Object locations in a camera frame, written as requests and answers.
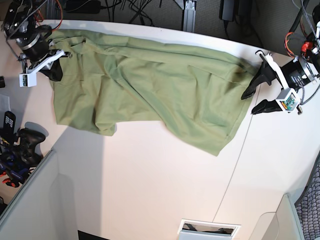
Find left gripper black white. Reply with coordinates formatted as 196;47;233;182
241;49;320;115

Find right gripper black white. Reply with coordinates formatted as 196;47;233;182
16;33;72;82

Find green t-shirt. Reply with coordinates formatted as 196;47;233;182
51;29;258;156

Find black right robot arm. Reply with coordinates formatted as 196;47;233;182
1;0;72;87

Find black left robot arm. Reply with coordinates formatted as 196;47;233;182
241;0;320;115

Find white paper sheet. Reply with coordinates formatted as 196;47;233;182
0;94;11;112

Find black remote control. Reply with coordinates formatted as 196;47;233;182
3;111;16;136

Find black game controller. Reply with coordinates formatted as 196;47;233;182
15;128;46;167

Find blue orange clamp tools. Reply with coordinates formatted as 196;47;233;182
0;146;33;188

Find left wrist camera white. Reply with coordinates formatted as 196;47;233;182
275;88;301;113

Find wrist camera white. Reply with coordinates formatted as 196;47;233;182
19;73;37;88
275;88;301;113

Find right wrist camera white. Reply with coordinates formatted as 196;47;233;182
19;73;37;88

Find aluminium frame post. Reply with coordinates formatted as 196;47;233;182
182;0;197;33

